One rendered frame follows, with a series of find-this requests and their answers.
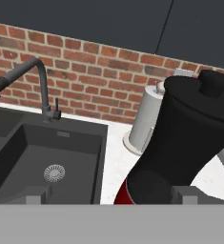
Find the dark wall cupboard door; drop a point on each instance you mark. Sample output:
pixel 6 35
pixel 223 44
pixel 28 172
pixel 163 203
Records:
pixel 202 28
pixel 78 19

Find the dark grey tap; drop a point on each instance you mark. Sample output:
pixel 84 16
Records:
pixel 43 82

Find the white paper towel roll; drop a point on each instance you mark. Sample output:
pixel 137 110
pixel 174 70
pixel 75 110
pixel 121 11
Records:
pixel 146 120

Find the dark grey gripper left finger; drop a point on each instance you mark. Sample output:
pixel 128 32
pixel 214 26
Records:
pixel 37 193

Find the black blender lid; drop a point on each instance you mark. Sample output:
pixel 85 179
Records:
pixel 196 95

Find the dark grey sink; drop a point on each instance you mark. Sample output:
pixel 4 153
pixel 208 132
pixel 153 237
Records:
pixel 69 152

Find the red blender base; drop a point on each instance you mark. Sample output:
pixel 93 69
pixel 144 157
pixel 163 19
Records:
pixel 122 195

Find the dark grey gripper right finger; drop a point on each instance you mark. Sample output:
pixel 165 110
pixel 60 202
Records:
pixel 186 192

